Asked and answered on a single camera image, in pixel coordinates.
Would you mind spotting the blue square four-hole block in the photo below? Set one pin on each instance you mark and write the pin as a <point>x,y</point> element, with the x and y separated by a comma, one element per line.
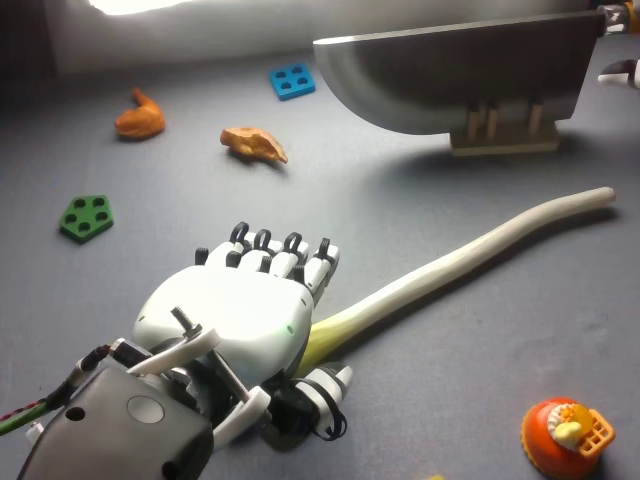
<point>292,82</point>

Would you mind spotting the orange toy chicken drumstick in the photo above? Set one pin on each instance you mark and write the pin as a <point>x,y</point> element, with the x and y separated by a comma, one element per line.
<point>142,120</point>

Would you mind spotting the large steel kitchen knife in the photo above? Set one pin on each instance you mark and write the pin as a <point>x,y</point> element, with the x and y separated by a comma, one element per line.
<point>425,85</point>

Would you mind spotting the green pentagon five-hole block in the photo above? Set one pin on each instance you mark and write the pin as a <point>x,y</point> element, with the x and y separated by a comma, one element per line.
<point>87,220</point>

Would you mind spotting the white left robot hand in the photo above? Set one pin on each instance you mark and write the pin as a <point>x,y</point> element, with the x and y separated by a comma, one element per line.
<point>235,310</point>

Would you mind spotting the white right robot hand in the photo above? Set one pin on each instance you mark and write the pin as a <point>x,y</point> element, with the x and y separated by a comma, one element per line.
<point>627,75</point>

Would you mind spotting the long green white leek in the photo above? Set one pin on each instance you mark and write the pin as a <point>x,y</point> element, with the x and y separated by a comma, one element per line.
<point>450,260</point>

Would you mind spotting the wooden peg board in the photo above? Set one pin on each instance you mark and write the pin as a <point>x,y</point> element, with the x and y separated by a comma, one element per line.
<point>505,145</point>

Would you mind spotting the orange toy cake with waffle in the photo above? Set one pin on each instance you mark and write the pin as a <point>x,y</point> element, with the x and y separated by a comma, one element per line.
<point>545,435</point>

